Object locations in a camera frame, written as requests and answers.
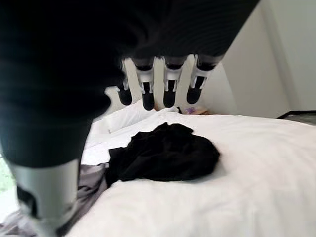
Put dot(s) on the white pillow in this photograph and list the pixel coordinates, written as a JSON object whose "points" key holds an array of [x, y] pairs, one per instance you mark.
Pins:
{"points": [[123, 118]]}

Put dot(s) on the black garment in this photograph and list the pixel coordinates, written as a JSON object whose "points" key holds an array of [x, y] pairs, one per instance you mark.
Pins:
{"points": [[163, 153]]}

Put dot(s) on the wooden nightstand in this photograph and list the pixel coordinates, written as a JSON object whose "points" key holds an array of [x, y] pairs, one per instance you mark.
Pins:
{"points": [[203, 112]]}

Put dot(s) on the white headboard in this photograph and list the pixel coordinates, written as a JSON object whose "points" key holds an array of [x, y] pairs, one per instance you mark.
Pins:
{"points": [[222, 93]]}

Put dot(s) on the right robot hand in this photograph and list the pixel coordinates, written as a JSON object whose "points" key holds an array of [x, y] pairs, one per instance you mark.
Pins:
{"points": [[54, 74]]}

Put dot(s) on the white duvet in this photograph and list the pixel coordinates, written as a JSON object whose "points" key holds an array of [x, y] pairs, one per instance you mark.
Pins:
{"points": [[197, 177]]}

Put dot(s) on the purple item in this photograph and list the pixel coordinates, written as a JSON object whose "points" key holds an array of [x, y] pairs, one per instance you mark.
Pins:
{"points": [[189, 109]]}

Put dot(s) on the black framed furniture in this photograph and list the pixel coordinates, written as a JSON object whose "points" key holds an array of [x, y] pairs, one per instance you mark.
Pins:
{"points": [[297, 116]]}

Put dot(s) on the grey garment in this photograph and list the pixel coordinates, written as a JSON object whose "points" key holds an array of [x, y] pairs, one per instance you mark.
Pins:
{"points": [[86, 182]]}

